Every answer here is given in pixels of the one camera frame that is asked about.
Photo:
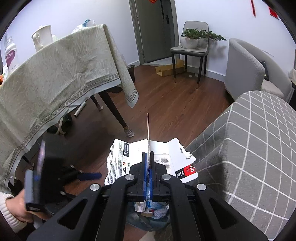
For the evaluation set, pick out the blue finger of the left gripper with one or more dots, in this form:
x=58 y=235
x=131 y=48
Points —
x=89 y=176

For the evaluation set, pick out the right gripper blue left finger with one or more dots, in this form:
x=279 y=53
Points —
x=145 y=175

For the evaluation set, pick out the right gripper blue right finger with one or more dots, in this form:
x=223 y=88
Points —
x=151 y=175

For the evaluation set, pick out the white torn phone box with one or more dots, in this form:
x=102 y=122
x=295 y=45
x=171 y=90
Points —
x=171 y=154

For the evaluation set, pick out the person's left forearm sleeve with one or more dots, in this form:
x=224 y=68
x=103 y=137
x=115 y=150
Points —
x=12 y=221

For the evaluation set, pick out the dark teal trash bin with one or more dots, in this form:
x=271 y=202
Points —
x=148 y=224

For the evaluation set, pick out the person's left hand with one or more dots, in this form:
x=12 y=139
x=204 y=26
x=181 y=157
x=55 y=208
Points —
x=16 y=206

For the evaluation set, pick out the dark wooden table leg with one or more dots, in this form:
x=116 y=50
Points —
x=111 y=106

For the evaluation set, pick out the flat cardboard box on floor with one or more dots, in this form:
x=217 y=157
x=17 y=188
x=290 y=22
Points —
x=167 y=70

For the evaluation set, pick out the grey checked round tablecloth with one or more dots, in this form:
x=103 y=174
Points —
x=247 y=156

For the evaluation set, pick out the black bin under table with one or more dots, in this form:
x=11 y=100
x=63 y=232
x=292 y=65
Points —
x=130 y=69

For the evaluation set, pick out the beige patterned tablecloth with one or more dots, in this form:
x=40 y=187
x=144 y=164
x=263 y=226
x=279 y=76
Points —
x=51 y=84

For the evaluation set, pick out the grey dining chair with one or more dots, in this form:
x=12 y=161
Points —
x=202 y=53

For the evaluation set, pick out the white bottle purple label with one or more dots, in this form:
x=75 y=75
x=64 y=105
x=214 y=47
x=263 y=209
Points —
x=11 y=54

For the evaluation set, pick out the potted green plant white pot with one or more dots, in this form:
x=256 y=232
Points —
x=194 y=38

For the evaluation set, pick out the grey armchair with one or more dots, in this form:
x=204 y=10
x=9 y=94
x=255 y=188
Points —
x=245 y=73

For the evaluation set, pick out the grey green door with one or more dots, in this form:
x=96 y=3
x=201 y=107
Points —
x=156 y=30

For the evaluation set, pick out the black handbag on armchair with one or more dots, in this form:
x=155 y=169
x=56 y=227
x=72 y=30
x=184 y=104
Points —
x=266 y=74

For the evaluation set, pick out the white ceramic jug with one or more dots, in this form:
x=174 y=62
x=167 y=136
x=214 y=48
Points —
x=42 y=37

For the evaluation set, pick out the white plastic bag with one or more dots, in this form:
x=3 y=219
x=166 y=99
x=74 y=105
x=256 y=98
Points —
x=87 y=23

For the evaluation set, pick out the red chinese knot ornament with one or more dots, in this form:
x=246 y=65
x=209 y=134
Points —
x=253 y=8

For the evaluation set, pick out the right red couplet scroll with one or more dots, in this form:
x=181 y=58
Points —
x=273 y=13

